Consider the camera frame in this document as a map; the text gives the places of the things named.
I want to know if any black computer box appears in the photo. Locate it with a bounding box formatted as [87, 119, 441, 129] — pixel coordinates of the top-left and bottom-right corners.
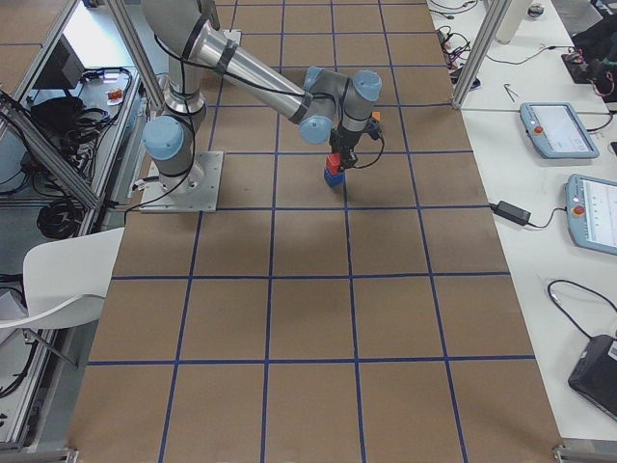
[33, 35, 85, 90]

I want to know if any aluminium frame post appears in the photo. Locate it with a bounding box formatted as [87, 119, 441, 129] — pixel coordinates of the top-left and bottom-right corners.
[451, 0, 511, 109]

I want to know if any teach pendant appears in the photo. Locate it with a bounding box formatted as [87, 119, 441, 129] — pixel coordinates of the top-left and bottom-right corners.
[565, 175, 616, 255]
[520, 102, 600, 159]

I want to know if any blue wooden block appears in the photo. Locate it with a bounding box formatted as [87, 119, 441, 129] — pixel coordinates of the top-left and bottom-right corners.
[323, 169, 345, 188]

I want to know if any red wooden block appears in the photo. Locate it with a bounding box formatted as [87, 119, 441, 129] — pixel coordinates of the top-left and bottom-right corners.
[326, 152, 341, 176]

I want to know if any black laptop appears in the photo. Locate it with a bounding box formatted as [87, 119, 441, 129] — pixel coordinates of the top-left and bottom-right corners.
[568, 335, 616, 420]

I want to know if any white chair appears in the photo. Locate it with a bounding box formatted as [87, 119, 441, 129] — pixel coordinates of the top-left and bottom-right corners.
[1, 228, 124, 330]

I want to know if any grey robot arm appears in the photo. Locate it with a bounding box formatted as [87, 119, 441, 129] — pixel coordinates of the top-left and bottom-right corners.
[143, 1, 384, 186]

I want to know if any white paper roll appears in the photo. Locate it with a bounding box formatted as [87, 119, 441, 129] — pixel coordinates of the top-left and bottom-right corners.
[495, 0, 530, 44]

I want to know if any upper teach pendant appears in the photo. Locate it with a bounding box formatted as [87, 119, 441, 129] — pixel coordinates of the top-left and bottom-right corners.
[520, 102, 600, 159]

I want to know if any lower teach pendant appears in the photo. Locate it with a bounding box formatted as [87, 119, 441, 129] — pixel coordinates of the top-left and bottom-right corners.
[565, 175, 616, 255]

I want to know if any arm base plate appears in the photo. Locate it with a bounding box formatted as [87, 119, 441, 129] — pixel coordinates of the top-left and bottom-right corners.
[139, 151, 225, 213]

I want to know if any black power adapter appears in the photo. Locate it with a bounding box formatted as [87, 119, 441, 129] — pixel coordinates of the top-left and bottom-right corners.
[490, 201, 531, 227]

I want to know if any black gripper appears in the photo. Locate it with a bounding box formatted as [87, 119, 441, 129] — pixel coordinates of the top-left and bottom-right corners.
[329, 127, 360, 172]

